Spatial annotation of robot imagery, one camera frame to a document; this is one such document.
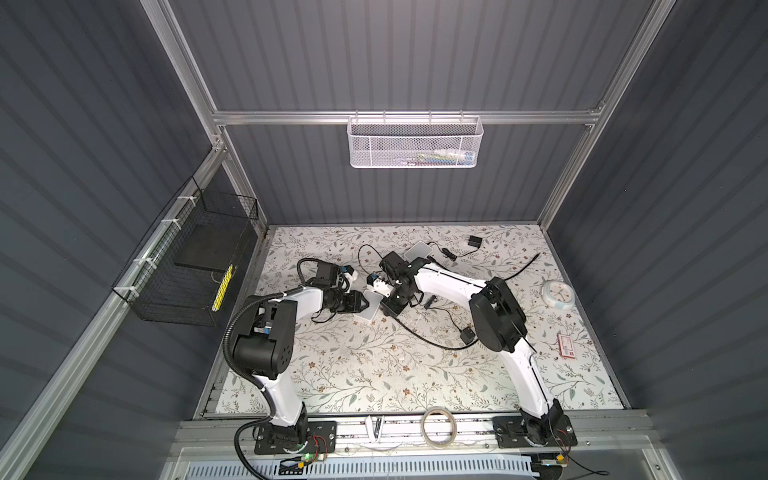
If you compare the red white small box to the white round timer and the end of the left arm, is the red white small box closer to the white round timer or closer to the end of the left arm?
the white round timer

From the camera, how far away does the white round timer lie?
97 centimetres

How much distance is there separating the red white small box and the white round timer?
0.33 ft

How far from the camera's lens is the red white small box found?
2.89 feet

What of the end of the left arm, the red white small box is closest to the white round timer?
the red white small box
